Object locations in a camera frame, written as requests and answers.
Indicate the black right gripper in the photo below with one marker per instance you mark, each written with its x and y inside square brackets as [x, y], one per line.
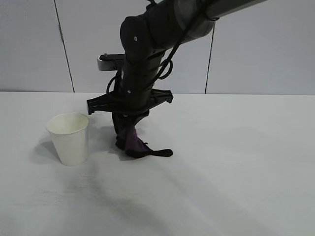
[133, 100]

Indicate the purple cloth with black trim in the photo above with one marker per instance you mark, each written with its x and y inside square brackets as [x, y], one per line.
[137, 147]

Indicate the white paper cup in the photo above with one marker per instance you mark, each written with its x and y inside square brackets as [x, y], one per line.
[71, 145]

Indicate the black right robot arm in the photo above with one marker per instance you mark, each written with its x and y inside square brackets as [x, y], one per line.
[160, 29]

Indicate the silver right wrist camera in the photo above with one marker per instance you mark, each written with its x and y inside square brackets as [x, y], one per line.
[105, 64]

